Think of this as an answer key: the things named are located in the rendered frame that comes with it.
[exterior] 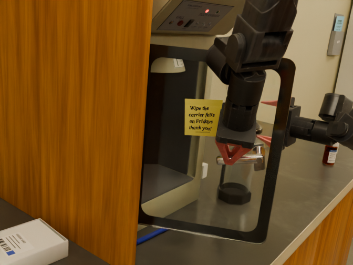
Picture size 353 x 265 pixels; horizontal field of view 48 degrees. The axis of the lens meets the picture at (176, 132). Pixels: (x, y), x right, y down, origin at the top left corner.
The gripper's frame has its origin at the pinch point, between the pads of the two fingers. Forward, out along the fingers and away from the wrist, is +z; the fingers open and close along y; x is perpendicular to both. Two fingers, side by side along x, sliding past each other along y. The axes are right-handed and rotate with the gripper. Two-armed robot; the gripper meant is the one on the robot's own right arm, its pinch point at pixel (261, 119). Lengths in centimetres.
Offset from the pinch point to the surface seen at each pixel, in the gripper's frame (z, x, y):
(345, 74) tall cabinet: 44, -271, -13
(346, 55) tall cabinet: 46, -271, 4
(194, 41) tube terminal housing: 11.8, 18.7, 20.1
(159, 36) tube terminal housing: 11.9, 32.2, 21.2
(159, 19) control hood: 6.5, 39.0, 24.7
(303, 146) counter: 9, -69, -25
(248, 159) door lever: -12.7, 33.8, 0.2
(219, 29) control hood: 7.8, 14.1, 23.2
